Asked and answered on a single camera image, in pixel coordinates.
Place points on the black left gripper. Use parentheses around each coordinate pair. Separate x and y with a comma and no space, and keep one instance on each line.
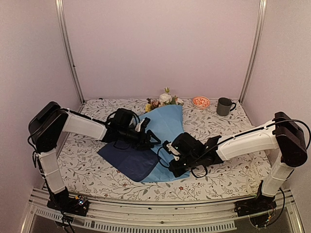
(146,141)

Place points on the yellow fake flower stems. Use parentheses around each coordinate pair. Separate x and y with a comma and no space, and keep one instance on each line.
(148,107)

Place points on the dark grey mug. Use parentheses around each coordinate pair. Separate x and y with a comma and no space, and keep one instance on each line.
(225,106)

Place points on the left aluminium frame post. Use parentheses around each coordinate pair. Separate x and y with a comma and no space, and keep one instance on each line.
(65,37)

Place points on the white fake flower stems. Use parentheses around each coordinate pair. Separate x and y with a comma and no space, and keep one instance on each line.
(167,99)

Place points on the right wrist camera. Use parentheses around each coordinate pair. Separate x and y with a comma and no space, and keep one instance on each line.
(171,150)

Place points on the dark navy tissue paper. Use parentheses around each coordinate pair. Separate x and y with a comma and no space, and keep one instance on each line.
(139,166)

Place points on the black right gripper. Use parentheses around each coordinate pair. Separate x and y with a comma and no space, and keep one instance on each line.
(177,172)

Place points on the orange patterned bowl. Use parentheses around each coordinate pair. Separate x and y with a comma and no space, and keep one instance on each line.
(201,102)

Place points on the floral patterned table mat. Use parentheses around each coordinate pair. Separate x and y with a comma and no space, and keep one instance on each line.
(85,172)

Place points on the front aluminium rail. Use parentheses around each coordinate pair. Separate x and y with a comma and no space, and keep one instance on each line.
(107,215)

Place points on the aluminium frame post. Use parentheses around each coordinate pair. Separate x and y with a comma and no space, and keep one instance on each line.
(255,47)
(65,37)

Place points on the right aluminium frame post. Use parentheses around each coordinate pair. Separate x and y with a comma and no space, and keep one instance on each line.
(255,47)

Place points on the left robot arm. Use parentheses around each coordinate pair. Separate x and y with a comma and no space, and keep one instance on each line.
(52,125)

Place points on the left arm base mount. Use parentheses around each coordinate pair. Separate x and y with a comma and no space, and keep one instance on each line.
(70,205)

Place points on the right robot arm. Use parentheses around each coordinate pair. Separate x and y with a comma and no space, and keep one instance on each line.
(281,133)

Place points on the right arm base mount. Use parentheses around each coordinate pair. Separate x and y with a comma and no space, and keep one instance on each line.
(254,206)

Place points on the pink fake flower stems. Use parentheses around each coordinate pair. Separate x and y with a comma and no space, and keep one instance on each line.
(154,103)

